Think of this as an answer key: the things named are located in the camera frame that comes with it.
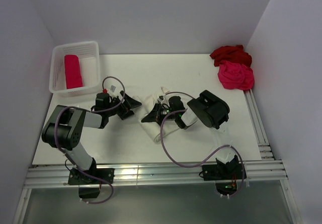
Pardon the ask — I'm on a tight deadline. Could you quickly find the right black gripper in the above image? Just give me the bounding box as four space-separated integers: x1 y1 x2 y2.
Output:
142 102 178 126

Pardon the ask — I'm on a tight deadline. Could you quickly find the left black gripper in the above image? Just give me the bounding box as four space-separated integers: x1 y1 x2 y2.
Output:
106 91 141 120

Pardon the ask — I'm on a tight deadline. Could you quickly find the white t shirt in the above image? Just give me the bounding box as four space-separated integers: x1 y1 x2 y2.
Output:
133 87 198 143

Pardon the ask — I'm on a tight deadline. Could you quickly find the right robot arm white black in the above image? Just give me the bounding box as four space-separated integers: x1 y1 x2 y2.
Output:
140 90 242 179

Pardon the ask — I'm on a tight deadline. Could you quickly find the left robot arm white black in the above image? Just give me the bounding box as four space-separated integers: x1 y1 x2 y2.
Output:
41 90 142 183

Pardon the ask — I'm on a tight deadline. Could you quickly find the rolled pink t shirt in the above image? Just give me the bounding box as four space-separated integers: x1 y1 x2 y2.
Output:
64 55 83 89

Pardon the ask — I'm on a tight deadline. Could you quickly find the white plastic basket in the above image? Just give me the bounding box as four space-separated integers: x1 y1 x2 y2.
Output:
49 41 101 97

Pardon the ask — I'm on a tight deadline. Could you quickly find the dark red t shirt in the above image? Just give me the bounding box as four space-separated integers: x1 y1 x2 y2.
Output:
209 45 252 67

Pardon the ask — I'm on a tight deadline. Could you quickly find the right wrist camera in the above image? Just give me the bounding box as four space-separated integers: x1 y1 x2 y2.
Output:
156 95 167 105

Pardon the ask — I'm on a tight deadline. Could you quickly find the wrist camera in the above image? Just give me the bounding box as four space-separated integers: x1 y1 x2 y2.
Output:
156 95 167 105
103 85 117 97

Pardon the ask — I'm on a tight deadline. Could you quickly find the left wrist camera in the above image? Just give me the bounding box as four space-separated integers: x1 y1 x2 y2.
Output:
103 85 117 97

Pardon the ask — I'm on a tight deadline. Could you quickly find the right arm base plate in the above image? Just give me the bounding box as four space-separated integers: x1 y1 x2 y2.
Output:
199 164 247 181

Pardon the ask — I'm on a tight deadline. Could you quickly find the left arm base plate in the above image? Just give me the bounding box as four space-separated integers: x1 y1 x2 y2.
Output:
65 160 115 204

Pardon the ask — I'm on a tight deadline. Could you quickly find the aluminium rail frame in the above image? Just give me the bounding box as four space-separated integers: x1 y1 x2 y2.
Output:
13 90 303 223

